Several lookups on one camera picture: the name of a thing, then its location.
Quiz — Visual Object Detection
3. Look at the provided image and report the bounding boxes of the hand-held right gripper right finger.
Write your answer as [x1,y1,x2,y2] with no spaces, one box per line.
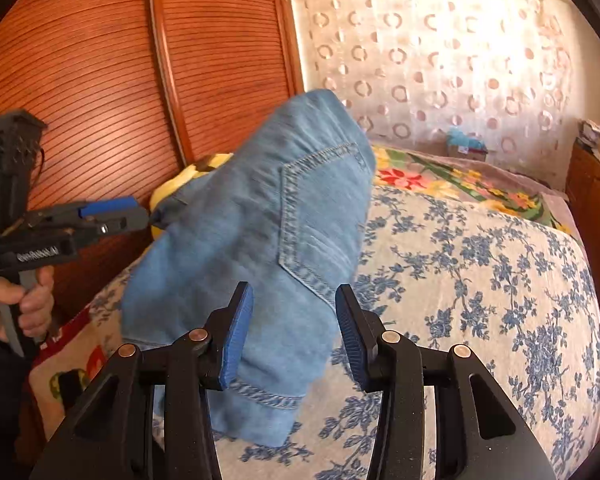
[334,284,561,480]

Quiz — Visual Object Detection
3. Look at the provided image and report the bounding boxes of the blue cloth bundle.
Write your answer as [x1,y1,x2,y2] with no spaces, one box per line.
[446,129,486,150]

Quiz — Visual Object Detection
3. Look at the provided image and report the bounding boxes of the colourful floral blanket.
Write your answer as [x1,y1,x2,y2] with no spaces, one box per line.
[370,142,573,233]

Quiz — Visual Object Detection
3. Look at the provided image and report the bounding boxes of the person's left forearm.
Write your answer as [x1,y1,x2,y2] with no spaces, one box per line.
[0,330,36,461]

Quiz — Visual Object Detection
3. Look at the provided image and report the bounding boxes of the slatted wooden wardrobe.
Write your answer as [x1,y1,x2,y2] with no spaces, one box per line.
[0,0,306,321]

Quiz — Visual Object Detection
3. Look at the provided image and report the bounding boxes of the red white printed cushion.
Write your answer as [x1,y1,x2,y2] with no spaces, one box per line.
[27,305,153,443]

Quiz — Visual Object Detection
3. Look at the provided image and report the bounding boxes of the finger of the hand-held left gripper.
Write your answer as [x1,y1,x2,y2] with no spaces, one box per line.
[27,198,142,226]
[72,209,152,241]

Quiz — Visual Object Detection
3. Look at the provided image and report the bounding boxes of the circle-patterned sheer curtain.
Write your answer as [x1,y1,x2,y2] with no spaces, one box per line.
[290,0,573,161]

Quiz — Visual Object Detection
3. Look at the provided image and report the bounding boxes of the light blue denim pants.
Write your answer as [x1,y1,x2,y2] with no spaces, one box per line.
[121,89,378,448]

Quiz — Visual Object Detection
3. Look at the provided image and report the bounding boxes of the small cardboard box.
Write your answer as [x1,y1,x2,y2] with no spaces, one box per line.
[447,140,488,161]

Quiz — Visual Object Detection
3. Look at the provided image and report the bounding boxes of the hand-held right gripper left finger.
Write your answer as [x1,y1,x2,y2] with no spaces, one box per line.
[30,281,255,480]

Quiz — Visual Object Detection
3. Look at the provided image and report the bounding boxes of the blue floral bedsheet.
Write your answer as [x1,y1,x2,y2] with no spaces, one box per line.
[87,185,600,480]

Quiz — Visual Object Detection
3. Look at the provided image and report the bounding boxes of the long wooden cabinet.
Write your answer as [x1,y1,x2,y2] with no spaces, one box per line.
[565,140,600,281]

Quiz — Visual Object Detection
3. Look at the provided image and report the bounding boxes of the stack of papers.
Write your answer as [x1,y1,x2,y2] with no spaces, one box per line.
[577,119,600,148]

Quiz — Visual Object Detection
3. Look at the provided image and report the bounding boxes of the yellow plush toy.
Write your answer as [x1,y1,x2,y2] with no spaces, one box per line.
[149,152,236,241]

